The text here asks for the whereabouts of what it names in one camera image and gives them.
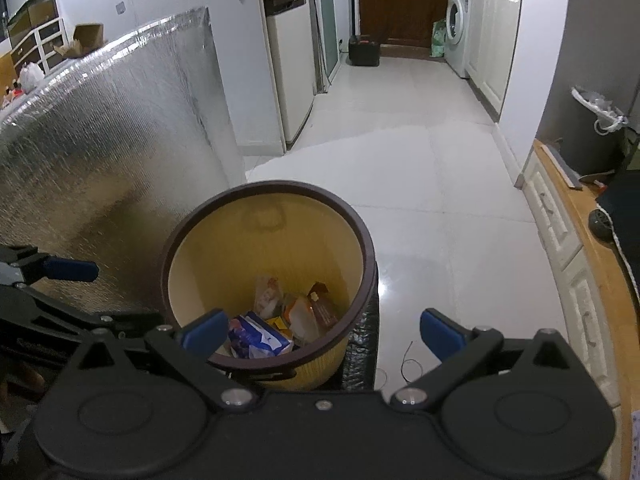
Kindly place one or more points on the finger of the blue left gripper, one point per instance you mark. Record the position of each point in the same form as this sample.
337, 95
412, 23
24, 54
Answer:
71, 270

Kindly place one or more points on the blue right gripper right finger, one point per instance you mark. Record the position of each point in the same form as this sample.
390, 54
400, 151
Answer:
441, 334

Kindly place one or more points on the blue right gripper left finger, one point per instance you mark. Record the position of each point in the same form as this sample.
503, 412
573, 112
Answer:
205, 335

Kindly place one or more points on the blue purple plastic package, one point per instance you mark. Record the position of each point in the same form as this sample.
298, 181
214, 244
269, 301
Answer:
251, 338

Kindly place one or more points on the red shiny snack box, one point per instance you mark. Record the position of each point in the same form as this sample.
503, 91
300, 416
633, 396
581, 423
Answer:
325, 309

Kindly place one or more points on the white plastic bag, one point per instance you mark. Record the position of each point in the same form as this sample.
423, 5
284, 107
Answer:
31, 76

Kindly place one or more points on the torn brown cardboard box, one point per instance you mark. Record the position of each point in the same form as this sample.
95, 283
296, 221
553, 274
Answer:
87, 38

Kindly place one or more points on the yellow round trash bin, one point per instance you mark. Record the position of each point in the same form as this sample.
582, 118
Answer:
259, 248

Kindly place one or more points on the white cabinet with wooden top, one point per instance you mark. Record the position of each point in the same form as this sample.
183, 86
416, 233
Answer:
598, 303

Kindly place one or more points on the black round object on cabinet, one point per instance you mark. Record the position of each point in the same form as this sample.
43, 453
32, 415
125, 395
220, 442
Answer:
600, 226

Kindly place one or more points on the white drawer storage unit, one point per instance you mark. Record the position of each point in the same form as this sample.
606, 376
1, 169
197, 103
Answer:
40, 46

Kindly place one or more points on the black cardboard box on cabinet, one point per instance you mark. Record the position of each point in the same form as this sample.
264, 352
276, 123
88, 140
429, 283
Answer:
620, 201

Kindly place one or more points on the grey bin with white bag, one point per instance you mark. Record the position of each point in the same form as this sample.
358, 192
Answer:
595, 144

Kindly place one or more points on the glass terrarium tank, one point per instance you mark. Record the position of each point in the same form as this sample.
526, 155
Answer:
30, 15

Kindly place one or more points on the black bin by door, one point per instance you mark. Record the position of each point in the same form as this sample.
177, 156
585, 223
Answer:
364, 51

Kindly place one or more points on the green plastic bag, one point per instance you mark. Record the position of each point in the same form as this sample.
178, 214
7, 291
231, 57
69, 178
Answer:
439, 39

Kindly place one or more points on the dark brown entrance door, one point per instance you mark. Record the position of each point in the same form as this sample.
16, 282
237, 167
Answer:
404, 22

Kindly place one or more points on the white front-load washing machine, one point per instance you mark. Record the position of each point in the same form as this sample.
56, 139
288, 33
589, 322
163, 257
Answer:
457, 32

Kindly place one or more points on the white kitchen cabinets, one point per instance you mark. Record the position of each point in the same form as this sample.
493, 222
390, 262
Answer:
493, 28

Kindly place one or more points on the white refrigerator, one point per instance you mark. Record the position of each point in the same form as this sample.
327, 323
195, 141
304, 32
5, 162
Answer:
292, 53

